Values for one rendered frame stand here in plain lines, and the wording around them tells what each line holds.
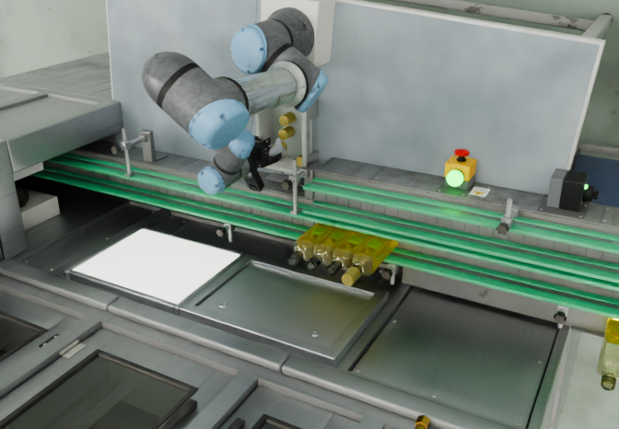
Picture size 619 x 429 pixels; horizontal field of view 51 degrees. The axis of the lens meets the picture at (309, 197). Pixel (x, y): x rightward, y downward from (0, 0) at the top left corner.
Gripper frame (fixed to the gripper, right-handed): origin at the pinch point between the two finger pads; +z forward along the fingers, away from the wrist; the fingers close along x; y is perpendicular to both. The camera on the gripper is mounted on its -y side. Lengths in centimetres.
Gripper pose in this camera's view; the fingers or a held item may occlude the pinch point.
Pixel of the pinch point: (276, 149)
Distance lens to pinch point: 201.0
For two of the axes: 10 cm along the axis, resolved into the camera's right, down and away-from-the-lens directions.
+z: 4.7, -3.6, 8.0
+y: -0.2, -9.2, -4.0
